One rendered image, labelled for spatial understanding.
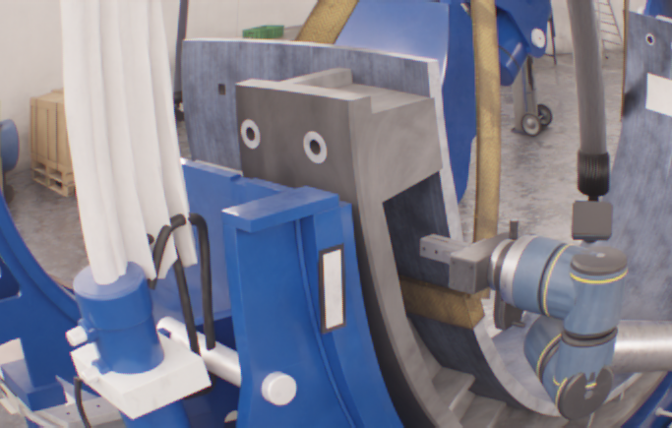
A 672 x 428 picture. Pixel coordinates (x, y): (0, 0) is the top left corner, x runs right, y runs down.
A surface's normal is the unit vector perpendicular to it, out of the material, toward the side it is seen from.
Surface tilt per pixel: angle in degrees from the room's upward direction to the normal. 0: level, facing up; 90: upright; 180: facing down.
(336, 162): 97
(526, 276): 70
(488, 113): 82
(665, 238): 35
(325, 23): 105
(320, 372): 90
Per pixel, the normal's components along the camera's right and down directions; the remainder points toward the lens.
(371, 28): -0.70, 0.00
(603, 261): -0.03, -0.96
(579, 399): 0.14, 0.28
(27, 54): 0.69, 0.18
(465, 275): -0.72, 0.22
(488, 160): 0.83, 0.00
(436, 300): -0.64, 0.60
